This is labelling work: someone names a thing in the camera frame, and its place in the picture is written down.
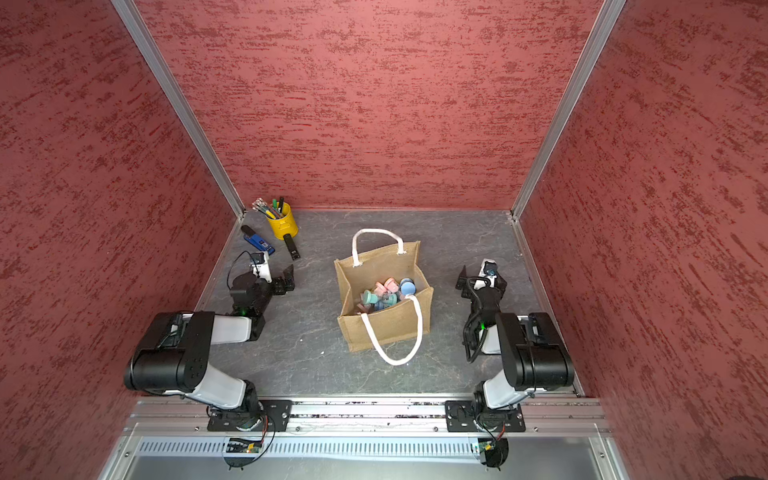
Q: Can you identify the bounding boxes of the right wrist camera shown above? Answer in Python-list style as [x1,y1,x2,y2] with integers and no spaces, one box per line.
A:
[480,259,498,280]

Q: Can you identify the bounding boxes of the blue stapler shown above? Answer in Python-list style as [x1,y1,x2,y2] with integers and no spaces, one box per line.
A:
[240,225,275,255]

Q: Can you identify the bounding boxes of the black staple box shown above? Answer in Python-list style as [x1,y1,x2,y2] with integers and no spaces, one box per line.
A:
[283,233,301,260]

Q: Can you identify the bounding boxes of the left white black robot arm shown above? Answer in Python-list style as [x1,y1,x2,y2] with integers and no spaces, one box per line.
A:
[124,266,295,433]

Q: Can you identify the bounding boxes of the aluminium front rail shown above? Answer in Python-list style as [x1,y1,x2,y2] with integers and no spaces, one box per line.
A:
[101,393,628,479]

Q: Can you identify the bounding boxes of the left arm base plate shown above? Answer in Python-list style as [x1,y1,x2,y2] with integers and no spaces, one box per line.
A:
[207,399,294,434]

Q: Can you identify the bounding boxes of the pens in cup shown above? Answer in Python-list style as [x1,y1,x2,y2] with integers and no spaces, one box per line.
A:
[252,198,285,220]

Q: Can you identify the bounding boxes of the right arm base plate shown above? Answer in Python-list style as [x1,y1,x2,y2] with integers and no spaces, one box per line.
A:
[444,400,526,434]

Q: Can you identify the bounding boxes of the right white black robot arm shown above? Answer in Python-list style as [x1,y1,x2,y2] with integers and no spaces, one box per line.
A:
[446,260,575,435]

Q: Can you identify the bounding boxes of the yellow pen cup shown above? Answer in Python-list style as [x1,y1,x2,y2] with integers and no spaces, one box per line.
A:
[267,202,299,240]

